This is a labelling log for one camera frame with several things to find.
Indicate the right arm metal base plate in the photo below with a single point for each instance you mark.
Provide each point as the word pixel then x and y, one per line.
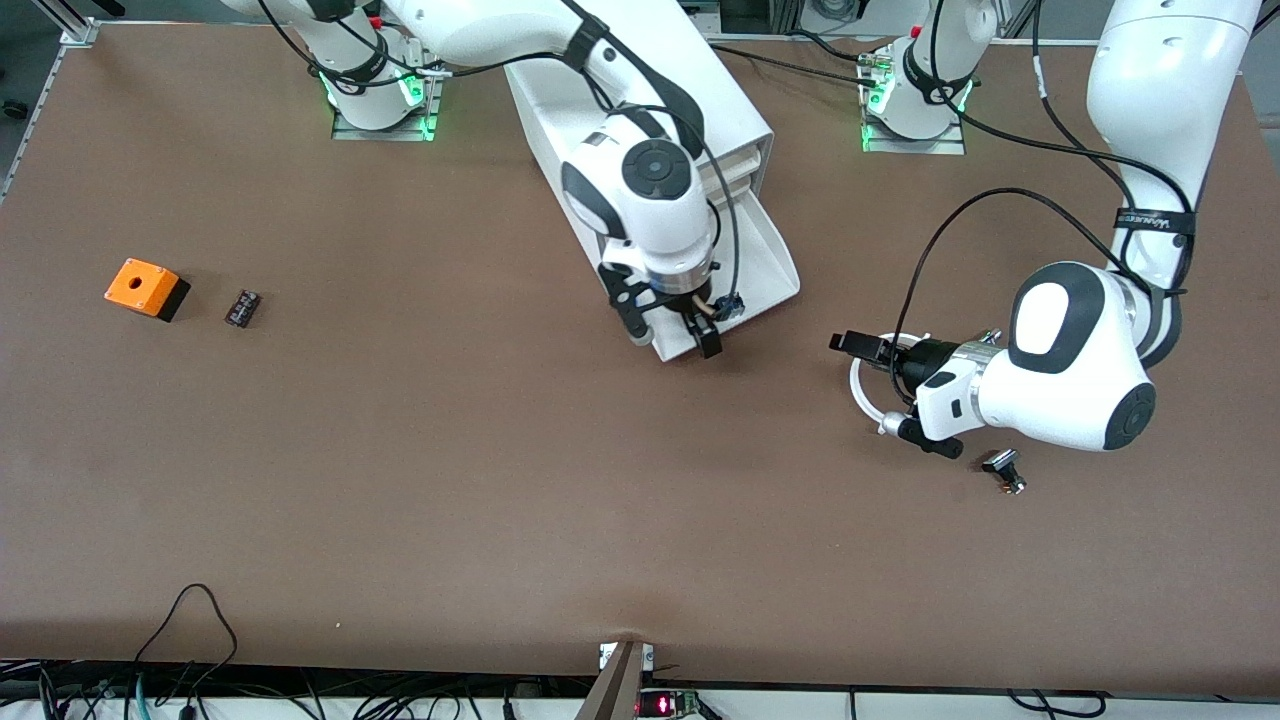
pixel 420 128

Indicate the orange button enclosure box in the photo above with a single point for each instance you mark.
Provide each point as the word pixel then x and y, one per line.
pixel 140 285

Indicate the aluminium profile bracket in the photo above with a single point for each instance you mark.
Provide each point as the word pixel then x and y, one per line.
pixel 620 685

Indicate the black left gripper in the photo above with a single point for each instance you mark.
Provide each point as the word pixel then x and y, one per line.
pixel 926 357

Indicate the small black contact block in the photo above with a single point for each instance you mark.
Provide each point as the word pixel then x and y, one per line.
pixel 243 308

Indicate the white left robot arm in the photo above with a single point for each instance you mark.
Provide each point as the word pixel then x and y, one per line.
pixel 1150 100

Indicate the aluminium frame corner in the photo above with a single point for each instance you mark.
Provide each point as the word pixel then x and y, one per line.
pixel 75 30

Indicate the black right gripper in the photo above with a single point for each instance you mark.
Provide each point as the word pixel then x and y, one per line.
pixel 688 303

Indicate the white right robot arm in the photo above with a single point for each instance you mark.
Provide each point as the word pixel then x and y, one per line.
pixel 660 210

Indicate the device with red light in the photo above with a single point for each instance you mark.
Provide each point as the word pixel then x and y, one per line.
pixel 665 705

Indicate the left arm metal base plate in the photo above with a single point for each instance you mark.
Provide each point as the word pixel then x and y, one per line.
pixel 940 147

